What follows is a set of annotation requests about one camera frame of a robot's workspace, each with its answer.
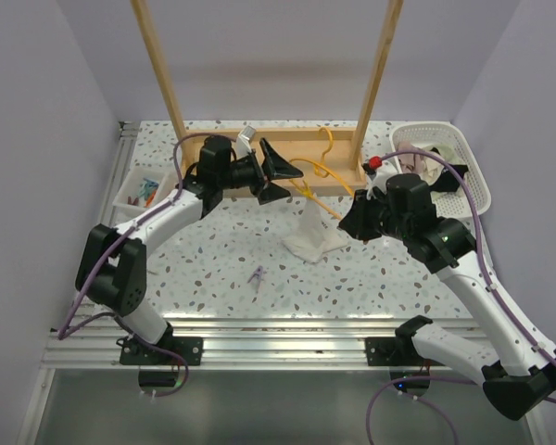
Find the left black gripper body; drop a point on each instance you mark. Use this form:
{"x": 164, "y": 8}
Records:
{"x": 252, "y": 175}

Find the white laundry basket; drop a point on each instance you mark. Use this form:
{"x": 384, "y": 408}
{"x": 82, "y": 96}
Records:
{"x": 423, "y": 134}

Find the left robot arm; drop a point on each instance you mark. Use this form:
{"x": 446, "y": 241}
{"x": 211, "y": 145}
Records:
{"x": 113, "y": 273}

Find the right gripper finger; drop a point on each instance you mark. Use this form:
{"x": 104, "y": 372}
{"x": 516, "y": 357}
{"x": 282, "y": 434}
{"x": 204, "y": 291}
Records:
{"x": 363, "y": 205}
{"x": 354, "y": 224}

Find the aluminium mounting rail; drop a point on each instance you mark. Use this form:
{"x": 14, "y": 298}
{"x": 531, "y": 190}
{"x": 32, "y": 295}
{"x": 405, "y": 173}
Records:
{"x": 305, "y": 314}

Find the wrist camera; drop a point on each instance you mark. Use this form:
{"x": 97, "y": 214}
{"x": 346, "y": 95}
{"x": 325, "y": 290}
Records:
{"x": 378, "y": 171}
{"x": 243, "y": 141}

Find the white underwear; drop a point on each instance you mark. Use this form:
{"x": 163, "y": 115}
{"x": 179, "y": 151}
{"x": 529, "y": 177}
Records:
{"x": 313, "y": 238}

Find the purple clothespin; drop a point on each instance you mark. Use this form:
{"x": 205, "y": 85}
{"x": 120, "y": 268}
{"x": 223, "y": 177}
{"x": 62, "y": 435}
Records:
{"x": 256, "y": 278}

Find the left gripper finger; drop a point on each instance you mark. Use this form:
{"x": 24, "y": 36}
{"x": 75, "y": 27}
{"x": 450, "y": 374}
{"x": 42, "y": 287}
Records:
{"x": 271, "y": 192}
{"x": 274, "y": 166}

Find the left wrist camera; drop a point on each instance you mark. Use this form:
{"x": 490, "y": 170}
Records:
{"x": 243, "y": 141}

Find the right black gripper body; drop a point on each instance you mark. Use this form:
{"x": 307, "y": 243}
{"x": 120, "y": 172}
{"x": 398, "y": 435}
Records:
{"x": 392, "y": 224}

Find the clothespins in tray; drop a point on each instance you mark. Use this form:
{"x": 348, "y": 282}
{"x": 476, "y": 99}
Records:
{"x": 145, "y": 195}

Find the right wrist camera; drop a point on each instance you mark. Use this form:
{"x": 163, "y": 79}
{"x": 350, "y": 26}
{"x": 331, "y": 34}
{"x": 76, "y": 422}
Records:
{"x": 378, "y": 171}

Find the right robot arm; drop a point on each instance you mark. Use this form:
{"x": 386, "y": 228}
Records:
{"x": 518, "y": 370}

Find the yellow clothespin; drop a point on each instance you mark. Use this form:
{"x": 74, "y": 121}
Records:
{"x": 303, "y": 189}

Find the clothes in basket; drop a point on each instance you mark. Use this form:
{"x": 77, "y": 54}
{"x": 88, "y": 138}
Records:
{"x": 441, "y": 182}

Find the orange plastic hanger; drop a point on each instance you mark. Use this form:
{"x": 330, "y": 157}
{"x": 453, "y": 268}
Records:
{"x": 322, "y": 171}

